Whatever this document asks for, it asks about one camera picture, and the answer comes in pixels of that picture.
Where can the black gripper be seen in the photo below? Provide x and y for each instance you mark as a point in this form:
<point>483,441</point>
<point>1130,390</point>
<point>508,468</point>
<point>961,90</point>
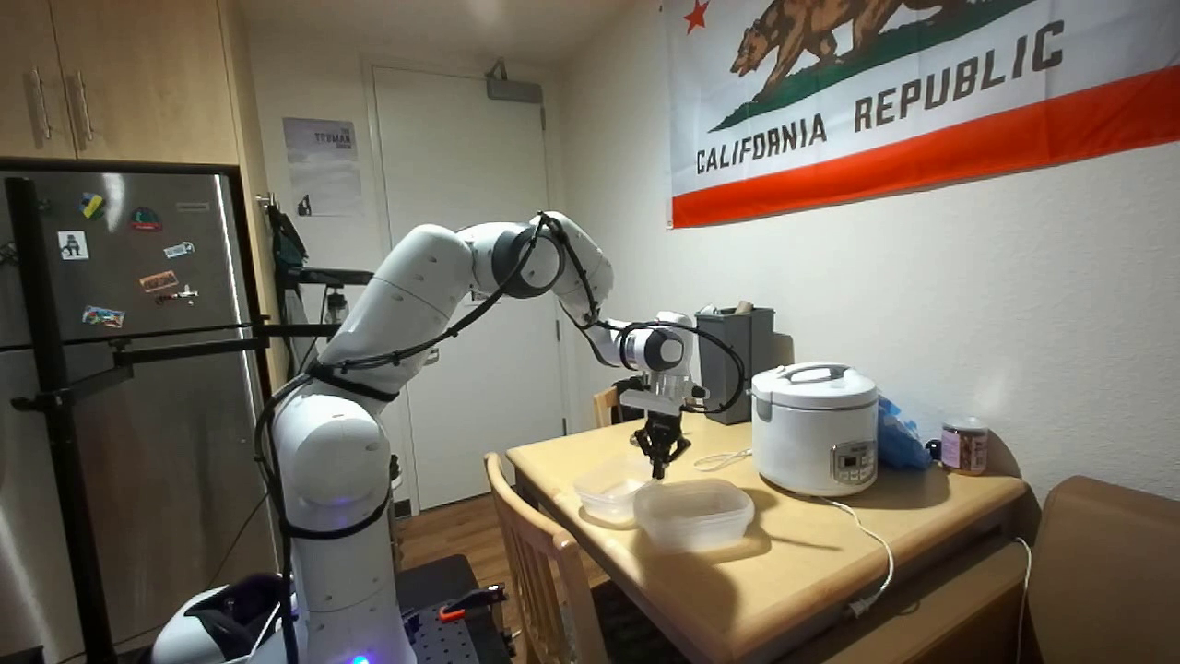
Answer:
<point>667,430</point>

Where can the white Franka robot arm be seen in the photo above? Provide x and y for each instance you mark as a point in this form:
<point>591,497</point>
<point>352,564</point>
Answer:
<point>334,468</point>

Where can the white rice cooker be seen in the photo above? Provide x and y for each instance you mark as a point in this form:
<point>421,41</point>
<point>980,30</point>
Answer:
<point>813,446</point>

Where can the blue cloth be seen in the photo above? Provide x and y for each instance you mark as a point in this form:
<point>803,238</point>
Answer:
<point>897,446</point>

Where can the small pink can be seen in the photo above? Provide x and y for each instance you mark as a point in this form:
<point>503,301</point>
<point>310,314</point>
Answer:
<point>963,447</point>

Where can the white door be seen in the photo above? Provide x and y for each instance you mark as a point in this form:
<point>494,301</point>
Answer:
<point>465,122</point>

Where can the grey door closer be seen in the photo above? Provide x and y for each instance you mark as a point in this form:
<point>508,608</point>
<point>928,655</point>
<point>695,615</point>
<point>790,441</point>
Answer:
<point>513,83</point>

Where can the California Republic flag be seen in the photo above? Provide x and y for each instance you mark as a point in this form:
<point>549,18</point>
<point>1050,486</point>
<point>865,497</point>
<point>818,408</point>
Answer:
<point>924,149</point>

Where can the dark hanging garment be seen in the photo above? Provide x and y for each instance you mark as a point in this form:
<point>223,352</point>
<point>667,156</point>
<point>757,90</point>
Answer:
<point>286,245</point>

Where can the white and black device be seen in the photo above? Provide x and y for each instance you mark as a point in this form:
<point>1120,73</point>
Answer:
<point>210,630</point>

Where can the stainless steel fridge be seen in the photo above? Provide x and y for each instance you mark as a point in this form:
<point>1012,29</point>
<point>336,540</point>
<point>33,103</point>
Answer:
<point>162,493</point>

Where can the white cross fridge magnet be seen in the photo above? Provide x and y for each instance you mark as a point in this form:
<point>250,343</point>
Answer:
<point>186,293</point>

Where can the small white fridge magnet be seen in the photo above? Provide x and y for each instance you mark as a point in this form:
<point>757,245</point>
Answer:
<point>180,248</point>

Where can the brown fridge magnet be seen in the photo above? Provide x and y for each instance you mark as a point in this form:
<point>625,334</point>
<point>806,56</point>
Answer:
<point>157,282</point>

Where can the red round fridge magnet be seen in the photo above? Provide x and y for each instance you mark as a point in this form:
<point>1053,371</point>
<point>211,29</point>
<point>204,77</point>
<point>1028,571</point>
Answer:
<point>145,220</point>

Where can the blue fridge magnet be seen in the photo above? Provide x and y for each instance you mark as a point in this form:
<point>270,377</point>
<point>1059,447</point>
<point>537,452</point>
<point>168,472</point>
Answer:
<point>105,320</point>

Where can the yellow fridge magnet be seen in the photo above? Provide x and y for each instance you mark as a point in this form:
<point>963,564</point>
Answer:
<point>93,205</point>

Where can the white photo fridge magnet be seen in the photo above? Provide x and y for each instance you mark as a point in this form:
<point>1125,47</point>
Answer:
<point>71,245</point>

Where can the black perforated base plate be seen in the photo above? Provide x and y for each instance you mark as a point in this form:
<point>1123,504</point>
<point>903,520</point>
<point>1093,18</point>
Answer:
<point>428,640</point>

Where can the paper wall notice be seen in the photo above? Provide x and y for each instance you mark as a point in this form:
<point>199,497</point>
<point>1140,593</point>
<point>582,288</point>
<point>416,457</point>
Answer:
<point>320,167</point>

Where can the wooden wall cabinet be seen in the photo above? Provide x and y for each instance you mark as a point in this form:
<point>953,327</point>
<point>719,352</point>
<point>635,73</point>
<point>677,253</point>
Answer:
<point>133,77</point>

